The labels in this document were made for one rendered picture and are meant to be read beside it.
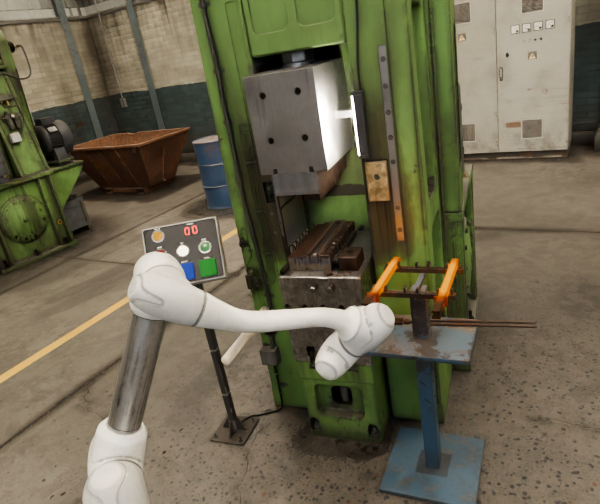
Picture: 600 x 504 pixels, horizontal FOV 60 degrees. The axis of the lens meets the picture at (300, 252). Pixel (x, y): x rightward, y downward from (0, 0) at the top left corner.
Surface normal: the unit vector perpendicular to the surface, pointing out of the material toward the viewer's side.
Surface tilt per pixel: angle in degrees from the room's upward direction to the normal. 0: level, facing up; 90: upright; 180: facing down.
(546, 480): 0
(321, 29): 90
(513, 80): 90
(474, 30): 90
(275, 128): 90
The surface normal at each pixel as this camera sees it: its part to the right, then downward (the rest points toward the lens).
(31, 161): 0.74, -0.07
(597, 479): -0.16, -0.91
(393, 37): -0.34, 0.40
